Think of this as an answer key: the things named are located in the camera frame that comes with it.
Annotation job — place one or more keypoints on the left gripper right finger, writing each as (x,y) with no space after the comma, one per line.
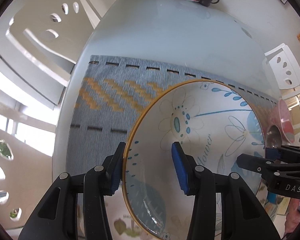
(187,172)

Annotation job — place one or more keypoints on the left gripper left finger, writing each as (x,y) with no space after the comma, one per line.
(102,180)

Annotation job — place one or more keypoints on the round blue floral plate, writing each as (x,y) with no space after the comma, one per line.
(214,123)

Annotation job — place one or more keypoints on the blue woven table runner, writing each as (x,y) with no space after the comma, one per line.
(116,91)

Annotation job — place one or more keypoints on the beige chair near left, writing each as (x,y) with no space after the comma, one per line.
(25,176)

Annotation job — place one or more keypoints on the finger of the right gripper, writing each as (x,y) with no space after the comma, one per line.
(286,153)
(267,167)

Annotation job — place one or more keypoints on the pink patterned ceramic bowl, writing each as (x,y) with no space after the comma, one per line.
(279,116)

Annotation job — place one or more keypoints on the white chair right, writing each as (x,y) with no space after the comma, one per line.
(284,66)

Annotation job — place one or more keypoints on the pink steel bowl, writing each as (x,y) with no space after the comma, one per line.
(273,137)

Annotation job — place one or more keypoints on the white chair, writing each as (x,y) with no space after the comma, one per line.
(284,66)
(61,27)

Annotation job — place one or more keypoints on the white chair far left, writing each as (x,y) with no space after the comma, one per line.
(61,27)

